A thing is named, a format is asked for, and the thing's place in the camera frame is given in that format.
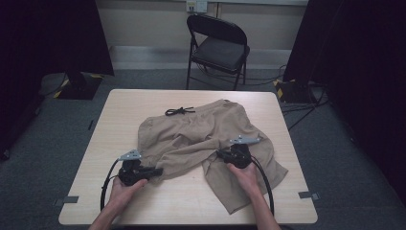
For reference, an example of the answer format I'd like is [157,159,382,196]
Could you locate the person's right hand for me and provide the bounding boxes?
[226,161,262,196]

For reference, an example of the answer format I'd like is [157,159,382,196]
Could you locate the khaki shorts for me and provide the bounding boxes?
[137,99,289,216]

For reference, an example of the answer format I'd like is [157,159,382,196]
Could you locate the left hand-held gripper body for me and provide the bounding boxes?
[117,149,148,187]

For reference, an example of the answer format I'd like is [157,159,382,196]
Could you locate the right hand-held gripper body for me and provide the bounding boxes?
[228,134,262,170]

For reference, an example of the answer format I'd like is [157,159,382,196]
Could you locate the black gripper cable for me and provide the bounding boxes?
[100,158,124,213]
[250,155,276,217]

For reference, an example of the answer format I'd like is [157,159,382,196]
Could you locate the grey tape strip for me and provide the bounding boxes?
[298,190,321,201]
[53,195,79,207]

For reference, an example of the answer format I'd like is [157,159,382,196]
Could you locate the black yellow-striped stand base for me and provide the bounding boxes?
[273,78,318,104]

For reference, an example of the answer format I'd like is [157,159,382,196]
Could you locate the person's left hand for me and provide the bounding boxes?
[109,176,149,209]

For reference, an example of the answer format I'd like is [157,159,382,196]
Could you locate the black folding chair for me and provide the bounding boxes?
[185,13,251,91]

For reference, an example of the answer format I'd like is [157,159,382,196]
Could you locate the dark curtain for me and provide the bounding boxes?
[0,0,115,159]
[282,0,406,207]

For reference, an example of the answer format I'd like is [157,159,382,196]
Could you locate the white wall socket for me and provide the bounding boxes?
[186,0,209,14]

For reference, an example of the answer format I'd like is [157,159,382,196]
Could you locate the black floor cable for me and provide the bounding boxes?
[281,80,330,131]

